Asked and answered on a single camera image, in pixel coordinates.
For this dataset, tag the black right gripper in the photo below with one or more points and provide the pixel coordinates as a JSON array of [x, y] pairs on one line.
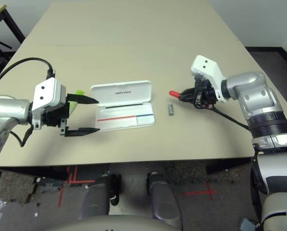
[[205, 93]]

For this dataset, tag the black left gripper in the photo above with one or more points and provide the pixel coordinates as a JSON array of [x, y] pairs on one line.
[[54, 118]]

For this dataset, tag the black marker with red cap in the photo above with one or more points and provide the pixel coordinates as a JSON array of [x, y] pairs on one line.
[[174, 93]]

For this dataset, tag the green highlighter pen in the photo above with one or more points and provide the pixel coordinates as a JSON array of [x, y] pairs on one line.
[[80, 92]]

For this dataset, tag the white plastic pencil case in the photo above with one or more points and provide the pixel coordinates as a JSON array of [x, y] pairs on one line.
[[121, 93]]

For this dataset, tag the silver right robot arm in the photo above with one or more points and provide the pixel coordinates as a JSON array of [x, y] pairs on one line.
[[261, 96]]

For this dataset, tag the grey robot left leg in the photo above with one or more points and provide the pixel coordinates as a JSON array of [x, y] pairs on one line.
[[95, 202]]

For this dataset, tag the grey robot leg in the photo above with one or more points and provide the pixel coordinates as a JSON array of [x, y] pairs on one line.
[[95, 202], [165, 202]]

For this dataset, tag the grey robot right leg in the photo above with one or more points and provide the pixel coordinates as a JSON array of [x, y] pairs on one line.
[[165, 202]]

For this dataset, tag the beige robot torso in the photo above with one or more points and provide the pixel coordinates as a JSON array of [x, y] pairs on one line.
[[109, 225]]

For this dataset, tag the small grey blue box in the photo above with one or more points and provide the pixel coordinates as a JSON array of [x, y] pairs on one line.
[[247, 225]]

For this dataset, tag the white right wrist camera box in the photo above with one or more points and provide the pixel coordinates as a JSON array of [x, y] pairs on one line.
[[208, 67]]

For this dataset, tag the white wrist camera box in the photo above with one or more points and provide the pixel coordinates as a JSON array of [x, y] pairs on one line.
[[208, 67], [48, 93]]

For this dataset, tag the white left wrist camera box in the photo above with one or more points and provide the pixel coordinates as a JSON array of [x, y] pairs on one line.
[[48, 93]]

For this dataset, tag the side table with black frame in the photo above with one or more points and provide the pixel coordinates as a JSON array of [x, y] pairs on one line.
[[13, 24]]

